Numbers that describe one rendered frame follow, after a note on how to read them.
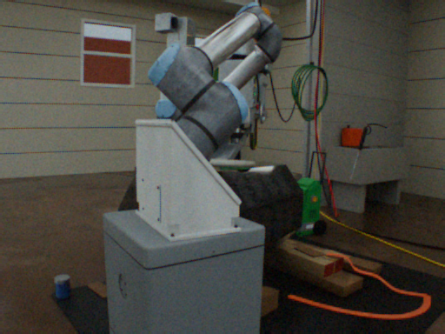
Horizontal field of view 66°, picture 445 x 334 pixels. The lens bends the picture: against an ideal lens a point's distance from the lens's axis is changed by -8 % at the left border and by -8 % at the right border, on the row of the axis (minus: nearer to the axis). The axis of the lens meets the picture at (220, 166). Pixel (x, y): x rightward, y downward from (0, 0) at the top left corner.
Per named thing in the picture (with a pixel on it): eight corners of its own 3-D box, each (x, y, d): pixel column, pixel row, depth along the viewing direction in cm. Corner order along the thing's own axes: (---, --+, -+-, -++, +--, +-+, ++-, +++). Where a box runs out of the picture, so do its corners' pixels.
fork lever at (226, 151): (230, 130, 277) (230, 123, 275) (256, 131, 272) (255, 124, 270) (203, 164, 216) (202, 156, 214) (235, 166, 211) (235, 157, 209)
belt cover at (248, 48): (244, 77, 329) (244, 59, 327) (272, 77, 322) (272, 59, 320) (215, 61, 237) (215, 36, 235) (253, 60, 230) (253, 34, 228)
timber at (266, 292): (246, 325, 203) (247, 306, 201) (231, 317, 211) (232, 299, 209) (277, 307, 224) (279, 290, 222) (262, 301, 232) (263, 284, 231)
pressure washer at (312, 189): (306, 226, 412) (310, 150, 401) (327, 235, 381) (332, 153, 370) (281, 230, 397) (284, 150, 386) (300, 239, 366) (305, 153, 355)
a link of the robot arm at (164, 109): (182, 111, 165) (182, 113, 177) (165, 93, 163) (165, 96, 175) (168, 126, 164) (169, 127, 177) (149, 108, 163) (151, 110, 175)
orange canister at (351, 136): (336, 147, 519) (338, 124, 514) (357, 147, 546) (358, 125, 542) (349, 149, 500) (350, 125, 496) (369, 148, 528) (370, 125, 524)
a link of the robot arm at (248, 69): (292, 43, 165) (189, 143, 179) (274, 24, 163) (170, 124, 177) (295, 42, 154) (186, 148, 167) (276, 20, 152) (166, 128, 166)
